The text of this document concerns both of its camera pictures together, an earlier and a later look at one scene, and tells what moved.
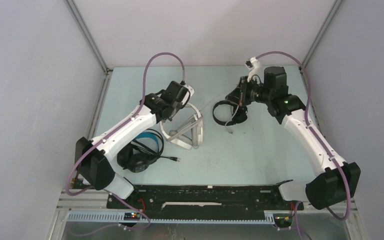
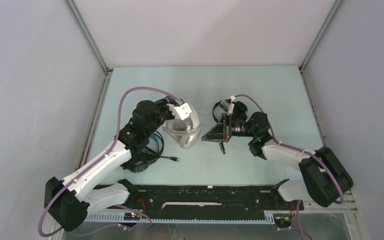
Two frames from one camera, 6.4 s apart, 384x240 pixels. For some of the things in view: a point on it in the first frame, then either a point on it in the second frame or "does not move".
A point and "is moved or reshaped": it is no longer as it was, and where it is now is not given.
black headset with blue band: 144,150 does not move
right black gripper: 238,95 → 221,132
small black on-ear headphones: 239,113 does not move
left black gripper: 178,106 → 163,102
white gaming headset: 189,135 is moved or reshaped
